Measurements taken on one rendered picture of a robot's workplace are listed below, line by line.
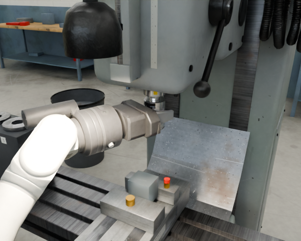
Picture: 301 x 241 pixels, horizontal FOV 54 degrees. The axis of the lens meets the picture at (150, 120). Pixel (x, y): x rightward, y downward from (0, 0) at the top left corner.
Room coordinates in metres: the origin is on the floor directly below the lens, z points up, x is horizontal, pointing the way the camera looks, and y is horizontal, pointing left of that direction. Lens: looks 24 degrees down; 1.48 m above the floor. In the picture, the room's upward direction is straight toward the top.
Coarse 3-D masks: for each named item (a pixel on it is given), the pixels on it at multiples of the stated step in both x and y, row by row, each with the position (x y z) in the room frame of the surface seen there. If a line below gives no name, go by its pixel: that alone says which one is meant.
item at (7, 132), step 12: (0, 120) 0.85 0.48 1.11; (12, 120) 0.85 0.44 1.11; (0, 132) 0.79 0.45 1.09; (12, 132) 0.79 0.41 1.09; (24, 132) 0.79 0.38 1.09; (0, 144) 0.80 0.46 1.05; (12, 144) 0.77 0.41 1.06; (0, 156) 0.80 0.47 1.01; (12, 156) 0.78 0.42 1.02; (0, 168) 0.81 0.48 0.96
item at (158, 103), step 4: (144, 100) 0.59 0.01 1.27; (148, 100) 0.59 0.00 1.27; (152, 100) 0.59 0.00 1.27; (156, 100) 0.59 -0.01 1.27; (160, 100) 0.59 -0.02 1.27; (164, 100) 0.59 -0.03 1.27; (148, 104) 0.58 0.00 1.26; (152, 104) 0.58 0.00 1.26; (156, 104) 0.58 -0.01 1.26; (160, 104) 0.58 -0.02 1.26
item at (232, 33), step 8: (240, 0) 0.71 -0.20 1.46; (240, 8) 0.71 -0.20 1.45; (232, 16) 0.66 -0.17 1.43; (240, 16) 0.71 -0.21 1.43; (232, 24) 0.66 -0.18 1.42; (240, 24) 0.72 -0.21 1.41; (224, 32) 0.64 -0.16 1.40; (232, 32) 0.67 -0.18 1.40; (240, 32) 0.75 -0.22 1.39; (224, 40) 0.64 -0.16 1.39; (232, 40) 0.68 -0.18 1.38; (240, 40) 0.76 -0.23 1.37; (224, 48) 0.64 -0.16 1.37; (232, 48) 0.69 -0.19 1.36; (216, 56) 0.65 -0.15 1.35; (224, 56) 0.65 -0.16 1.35
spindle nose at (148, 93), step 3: (144, 90) 0.59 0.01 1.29; (147, 90) 0.58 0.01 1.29; (144, 93) 0.59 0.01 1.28; (147, 93) 0.58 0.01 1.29; (150, 93) 0.58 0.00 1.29; (159, 93) 0.58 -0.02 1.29; (162, 93) 0.59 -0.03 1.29; (147, 96) 0.58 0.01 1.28; (150, 96) 0.58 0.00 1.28; (153, 96) 0.58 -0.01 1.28; (156, 96) 0.58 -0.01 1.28; (159, 96) 0.58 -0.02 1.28
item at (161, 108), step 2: (144, 104) 0.59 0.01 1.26; (164, 104) 0.59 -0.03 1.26; (146, 106) 0.59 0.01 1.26; (148, 106) 0.58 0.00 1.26; (160, 106) 0.58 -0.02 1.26; (162, 106) 0.59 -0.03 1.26; (164, 106) 0.59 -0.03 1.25; (150, 108) 0.58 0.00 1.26; (152, 108) 0.58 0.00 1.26; (154, 108) 0.58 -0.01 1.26; (156, 108) 0.58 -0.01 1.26; (158, 108) 0.58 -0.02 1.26; (160, 108) 0.58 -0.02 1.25; (162, 108) 0.59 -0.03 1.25; (164, 108) 0.59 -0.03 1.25; (156, 110) 0.58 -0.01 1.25; (158, 110) 0.58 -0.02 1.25; (160, 110) 0.58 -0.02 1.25; (162, 124) 0.59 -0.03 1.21; (164, 124) 0.60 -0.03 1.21; (162, 126) 0.59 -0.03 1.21; (164, 126) 0.60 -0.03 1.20; (162, 128) 0.59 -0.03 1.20
